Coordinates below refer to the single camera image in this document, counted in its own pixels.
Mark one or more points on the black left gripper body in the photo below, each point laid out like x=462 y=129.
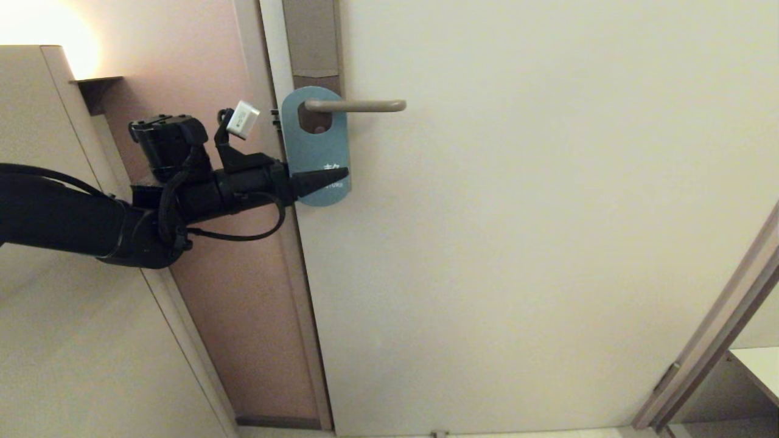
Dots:
x=255 y=182

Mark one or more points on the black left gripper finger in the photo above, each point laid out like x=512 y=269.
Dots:
x=313 y=182

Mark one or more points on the blue and white door hanger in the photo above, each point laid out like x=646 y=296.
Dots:
x=316 y=146

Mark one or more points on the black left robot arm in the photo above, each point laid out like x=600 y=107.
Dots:
x=61 y=213

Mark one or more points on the metal door latch bolt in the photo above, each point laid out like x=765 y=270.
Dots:
x=276 y=120

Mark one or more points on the bronze door lock plate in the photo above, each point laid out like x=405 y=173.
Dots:
x=311 y=42

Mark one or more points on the white room door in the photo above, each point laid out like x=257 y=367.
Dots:
x=487 y=365

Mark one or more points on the beige cabinet panel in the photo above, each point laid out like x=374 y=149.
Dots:
x=61 y=365

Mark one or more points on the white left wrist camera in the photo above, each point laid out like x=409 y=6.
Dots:
x=243 y=120

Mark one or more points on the dark wall lamp fixture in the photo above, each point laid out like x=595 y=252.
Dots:
x=97 y=90

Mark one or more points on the small metal frame hinge plate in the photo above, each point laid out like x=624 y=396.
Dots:
x=667 y=378

